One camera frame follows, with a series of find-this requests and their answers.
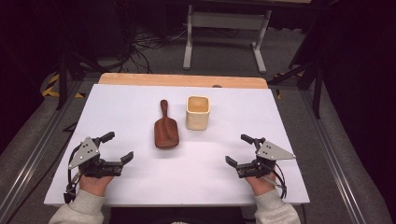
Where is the black tripod stand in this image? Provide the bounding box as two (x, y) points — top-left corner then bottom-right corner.
(55, 50), (106, 112)

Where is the yellow black hazard tape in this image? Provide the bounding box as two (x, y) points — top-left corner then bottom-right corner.
(41, 73), (86, 99)

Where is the white metal stand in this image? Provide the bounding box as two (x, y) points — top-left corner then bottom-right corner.
(182, 4), (273, 75)

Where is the cream square cup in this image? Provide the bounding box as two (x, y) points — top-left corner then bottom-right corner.
(185, 94), (211, 132)

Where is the tangle of black floor cables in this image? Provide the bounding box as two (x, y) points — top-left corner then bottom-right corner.
(120, 26), (190, 75)

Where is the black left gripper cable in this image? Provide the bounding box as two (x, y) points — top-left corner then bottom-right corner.
(63, 145), (82, 205)

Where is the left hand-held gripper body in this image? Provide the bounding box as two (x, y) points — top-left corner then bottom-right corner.
(68, 136), (124, 179)

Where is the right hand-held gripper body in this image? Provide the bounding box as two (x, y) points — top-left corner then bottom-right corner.
(235, 137), (297, 179)

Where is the person's left hand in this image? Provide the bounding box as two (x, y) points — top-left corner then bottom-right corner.
(78, 175), (114, 197)

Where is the aluminium floor rail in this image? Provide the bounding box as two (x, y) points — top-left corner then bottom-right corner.
(0, 79), (86, 218)
(298, 89), (367, 224)

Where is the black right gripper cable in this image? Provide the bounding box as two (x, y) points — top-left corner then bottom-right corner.
(263, 161), (288, 200)

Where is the person's right hand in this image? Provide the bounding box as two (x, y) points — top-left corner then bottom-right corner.
(245, 173), (278, 197)

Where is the white board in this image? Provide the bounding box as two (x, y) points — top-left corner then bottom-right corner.
(43, 83), (311, 208)

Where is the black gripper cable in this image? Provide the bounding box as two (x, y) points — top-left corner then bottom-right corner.
(63, 145), (82, 205)
(263, 161), (288, 200)

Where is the brown wooden scoop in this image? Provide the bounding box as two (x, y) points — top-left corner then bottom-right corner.
(153, 99), (180, 150)

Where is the black metal stand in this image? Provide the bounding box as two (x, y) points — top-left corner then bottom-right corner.
(266, 61), (324, 119)

